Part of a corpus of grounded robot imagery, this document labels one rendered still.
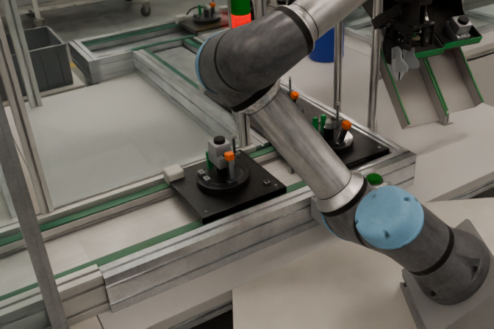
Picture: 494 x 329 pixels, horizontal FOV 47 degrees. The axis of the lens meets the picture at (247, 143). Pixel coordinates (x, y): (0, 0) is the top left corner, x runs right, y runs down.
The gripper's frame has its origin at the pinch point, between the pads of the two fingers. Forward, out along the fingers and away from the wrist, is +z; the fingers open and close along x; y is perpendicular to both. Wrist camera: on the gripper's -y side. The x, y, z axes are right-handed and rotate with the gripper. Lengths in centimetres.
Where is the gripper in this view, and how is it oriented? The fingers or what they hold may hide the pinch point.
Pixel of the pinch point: (396, 74)
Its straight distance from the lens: 141.6
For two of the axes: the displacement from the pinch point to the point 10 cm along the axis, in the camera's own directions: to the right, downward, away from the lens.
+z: 0.6, 8.7, 4.8
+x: 8.6, -2.9, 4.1
